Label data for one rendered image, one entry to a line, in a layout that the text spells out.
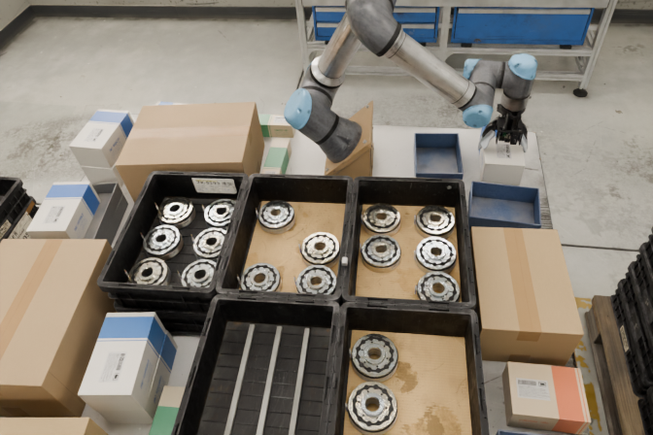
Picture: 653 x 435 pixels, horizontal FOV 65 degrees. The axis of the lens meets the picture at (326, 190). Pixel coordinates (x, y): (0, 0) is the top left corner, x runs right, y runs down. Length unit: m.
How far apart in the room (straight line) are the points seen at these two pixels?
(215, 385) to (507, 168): 1.06
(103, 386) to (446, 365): 0.75
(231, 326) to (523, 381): 0.69
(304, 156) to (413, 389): 0.95
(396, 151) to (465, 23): 1.42
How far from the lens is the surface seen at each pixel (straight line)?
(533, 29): 3.19
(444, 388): 1.22
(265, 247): 1.43
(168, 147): 1.71
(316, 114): 1.59
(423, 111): 3.17
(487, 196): 1.71
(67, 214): 1.72
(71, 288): 1.45
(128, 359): 1.30
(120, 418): 1.41
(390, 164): 1.80
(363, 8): 1.32
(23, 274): 1.55
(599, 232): 2.69
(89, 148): 1.86
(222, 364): 1.28
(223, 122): 1.74
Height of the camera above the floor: 1.95
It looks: 46 degrees down
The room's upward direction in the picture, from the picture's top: 6 degrees counter-clockwise
